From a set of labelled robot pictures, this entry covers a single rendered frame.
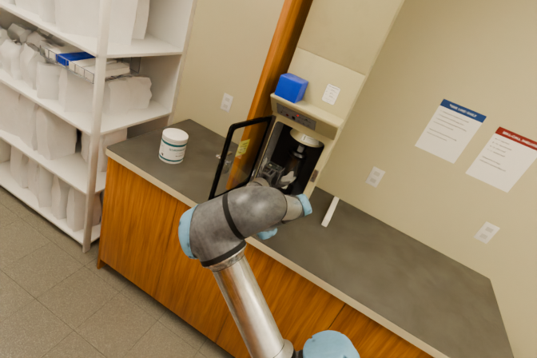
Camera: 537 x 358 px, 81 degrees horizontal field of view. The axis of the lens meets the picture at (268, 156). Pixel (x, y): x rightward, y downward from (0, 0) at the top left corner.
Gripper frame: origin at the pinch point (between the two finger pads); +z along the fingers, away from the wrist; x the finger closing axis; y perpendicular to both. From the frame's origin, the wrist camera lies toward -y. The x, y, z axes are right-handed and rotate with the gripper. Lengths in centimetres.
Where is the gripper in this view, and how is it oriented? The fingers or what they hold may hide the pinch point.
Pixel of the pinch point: (280, 170)
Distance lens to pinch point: 137.5
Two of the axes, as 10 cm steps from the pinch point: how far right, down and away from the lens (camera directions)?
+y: 3.0, -8.2, -4.8
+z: 4.2, -3.4, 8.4
